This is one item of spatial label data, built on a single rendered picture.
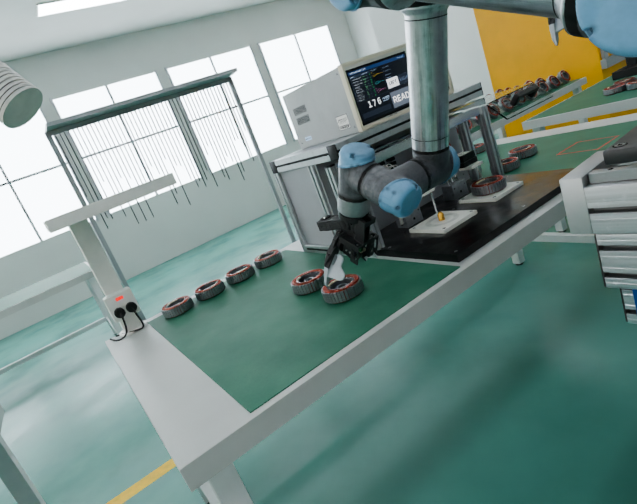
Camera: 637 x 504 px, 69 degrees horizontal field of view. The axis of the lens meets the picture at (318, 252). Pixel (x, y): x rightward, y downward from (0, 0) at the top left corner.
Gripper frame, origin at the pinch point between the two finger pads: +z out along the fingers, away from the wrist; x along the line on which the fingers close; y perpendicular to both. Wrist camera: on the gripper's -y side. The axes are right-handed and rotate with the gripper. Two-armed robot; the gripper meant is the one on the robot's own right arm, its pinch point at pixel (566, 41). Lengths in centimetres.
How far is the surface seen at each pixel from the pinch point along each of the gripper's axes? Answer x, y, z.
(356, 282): -78, -26, 37
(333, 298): -84, -28, 38
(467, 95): 2.0, -36.1, 6.1
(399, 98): -25.7, -40.9, -1.4
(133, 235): 20, -666, 57
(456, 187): -13, -39, 34
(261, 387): -115, -16, 40
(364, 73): -36, -42, -12
